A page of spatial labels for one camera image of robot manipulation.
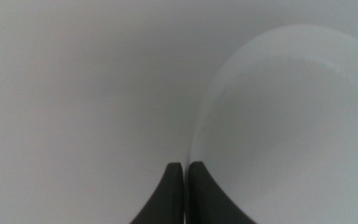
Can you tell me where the grey shallow bowl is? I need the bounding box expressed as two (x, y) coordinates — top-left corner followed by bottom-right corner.
(187, 24), (358, 224)

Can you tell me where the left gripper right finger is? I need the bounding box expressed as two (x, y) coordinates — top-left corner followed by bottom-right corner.
(185, 161), (258, 224)

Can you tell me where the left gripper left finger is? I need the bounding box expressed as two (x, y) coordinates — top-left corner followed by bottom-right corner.
(130, 162), (185, 224)

